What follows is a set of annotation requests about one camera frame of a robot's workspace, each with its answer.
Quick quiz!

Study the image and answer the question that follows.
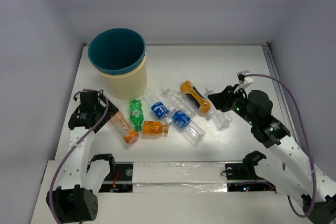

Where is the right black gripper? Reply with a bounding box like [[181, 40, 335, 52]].
[[207, 83, 256, 125]]

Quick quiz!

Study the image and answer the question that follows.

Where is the orange bottle dark blue label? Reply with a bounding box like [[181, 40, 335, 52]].
[[180, 81, 214, 117]]

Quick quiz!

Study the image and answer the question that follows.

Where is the clear unlabelled plastic bottle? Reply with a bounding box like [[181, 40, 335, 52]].
[[162, 87, 196, 118]]

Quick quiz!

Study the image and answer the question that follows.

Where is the clear bottle blue label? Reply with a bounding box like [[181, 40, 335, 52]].
[[170, 106, 205, 146], [142, 88, 172, 125]]

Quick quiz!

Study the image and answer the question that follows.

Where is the green plastic bottle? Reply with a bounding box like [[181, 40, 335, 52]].
[[129, 99, 144, 132]]

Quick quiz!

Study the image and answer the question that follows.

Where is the orange bottle with white label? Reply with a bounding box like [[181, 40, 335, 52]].
[[110, 111, 139, 145]]

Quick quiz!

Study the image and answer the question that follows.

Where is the small orange patterned bottle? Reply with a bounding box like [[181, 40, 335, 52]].
[[142, 121, 169, 135]]

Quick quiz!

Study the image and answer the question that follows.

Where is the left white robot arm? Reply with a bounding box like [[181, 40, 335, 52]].
[[46, 89, 118, 223]]

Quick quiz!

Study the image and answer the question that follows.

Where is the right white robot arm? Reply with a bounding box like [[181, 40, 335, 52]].
[[207, 85, 335, 223]]

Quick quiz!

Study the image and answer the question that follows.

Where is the cream bin with teal liner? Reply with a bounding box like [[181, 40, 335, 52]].
[[88, 28, 147, 100]]

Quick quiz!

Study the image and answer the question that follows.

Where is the silver taped base bar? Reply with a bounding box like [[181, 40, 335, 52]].
[[99, 162, 276, 194]]

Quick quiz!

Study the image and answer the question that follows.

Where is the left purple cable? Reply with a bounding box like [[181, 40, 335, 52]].
[[48, 89, 110, 224]]

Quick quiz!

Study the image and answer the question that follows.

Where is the purple cable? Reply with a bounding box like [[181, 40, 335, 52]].
[[48, 89, 110, 224], [251, 73, 316, 218]]

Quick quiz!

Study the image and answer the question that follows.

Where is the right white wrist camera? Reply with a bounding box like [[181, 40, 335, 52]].
[[237, 70, 254, 89]]

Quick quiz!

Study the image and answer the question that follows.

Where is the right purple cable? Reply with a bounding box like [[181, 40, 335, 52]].
[[251, 73, 316, 218]]

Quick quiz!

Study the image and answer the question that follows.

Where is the aluminium rail on right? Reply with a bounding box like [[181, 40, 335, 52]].
[[261, 43, 300, 145]]

